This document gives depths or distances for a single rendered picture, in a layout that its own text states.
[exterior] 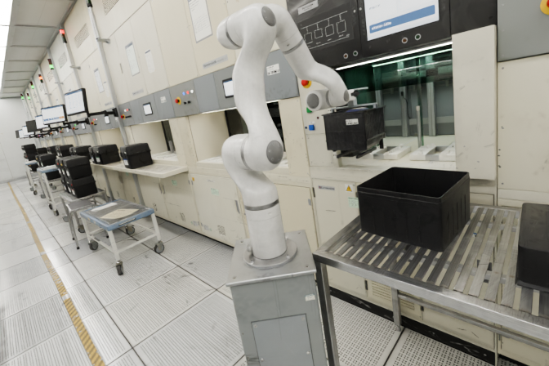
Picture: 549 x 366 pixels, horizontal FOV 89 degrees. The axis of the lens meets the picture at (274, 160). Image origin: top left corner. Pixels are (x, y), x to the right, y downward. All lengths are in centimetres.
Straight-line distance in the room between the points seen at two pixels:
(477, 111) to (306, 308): 90
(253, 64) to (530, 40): 88
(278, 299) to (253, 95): 63
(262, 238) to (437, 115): 165
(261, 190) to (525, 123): 93
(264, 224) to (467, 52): 92
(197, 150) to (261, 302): 195
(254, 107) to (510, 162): 94
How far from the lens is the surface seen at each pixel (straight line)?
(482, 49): 123
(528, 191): 135
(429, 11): 133
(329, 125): 138
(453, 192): 102
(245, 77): 88
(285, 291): 95
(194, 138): 270
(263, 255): 97
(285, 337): 106
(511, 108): 128
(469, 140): 126
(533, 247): 87
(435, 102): 225
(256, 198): 89
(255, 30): 86
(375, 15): 141
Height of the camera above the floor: 127
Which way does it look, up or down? 11 degrees down
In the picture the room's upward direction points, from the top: 9 degrees counter-clockwise
